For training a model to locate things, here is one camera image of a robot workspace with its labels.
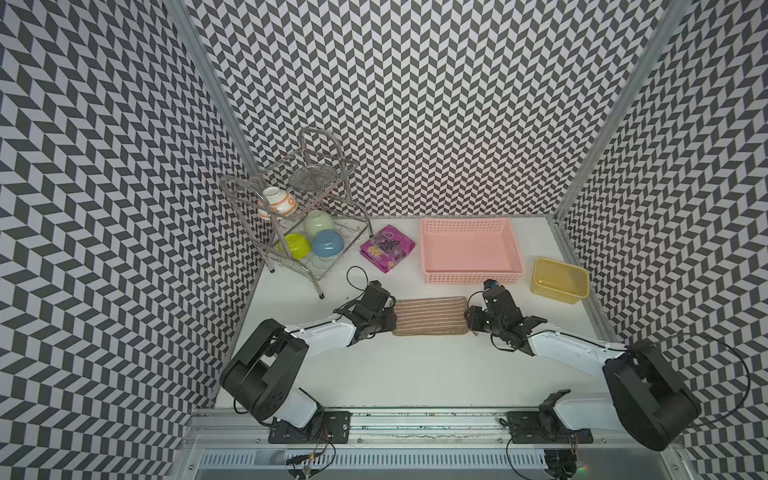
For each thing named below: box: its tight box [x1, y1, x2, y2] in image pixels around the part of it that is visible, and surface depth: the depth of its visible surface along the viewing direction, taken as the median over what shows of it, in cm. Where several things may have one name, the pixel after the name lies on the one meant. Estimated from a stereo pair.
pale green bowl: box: [303, 209, 335, 238], surface depth 109 cm
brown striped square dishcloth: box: [393, 296, 468, 336], surface depth 91 cm
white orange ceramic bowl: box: [258, 186, 299, 220], surface depth 82 cm
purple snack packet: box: [360, 225, 417, 274], surface depth 106 cm
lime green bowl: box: [278, 233, 311, 260], surface depth 101 cm
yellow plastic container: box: [531, 257, 590, 305], surface depth 99 cm
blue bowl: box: [312, 229, 345, 257], surface depth 102 cm
